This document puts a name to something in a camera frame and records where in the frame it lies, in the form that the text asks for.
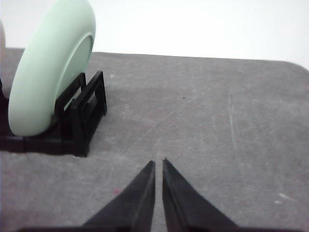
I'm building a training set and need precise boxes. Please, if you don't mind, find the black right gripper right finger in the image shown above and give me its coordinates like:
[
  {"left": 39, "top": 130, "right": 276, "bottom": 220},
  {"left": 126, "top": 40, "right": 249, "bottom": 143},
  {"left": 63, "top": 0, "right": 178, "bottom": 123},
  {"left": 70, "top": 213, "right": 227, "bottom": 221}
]
[{"left": 162, "top": 158, "right": 239, "bottom": 232}]

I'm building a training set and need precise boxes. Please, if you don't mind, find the white plate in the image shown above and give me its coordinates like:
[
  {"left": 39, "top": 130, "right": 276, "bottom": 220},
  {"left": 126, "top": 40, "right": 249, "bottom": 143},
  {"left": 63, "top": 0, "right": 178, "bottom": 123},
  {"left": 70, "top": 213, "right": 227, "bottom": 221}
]
[{"left": 0, "top": 21, "right": 6, "bottom": 69}]

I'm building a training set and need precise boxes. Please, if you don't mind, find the black plate rack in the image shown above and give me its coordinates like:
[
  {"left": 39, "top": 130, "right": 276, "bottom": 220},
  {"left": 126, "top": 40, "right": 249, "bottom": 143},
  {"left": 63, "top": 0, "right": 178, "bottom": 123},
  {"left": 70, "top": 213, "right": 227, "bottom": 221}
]
[{"left": 0, "top": 71, "right": 107, "bottom": 157}]

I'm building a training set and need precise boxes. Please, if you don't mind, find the mint green plate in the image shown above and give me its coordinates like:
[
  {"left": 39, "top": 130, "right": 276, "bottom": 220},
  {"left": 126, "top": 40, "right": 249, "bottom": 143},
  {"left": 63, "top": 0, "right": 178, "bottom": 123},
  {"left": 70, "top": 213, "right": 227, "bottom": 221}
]
[{"left": 8, "top": 0, "right": 96, "bottom": 136}]

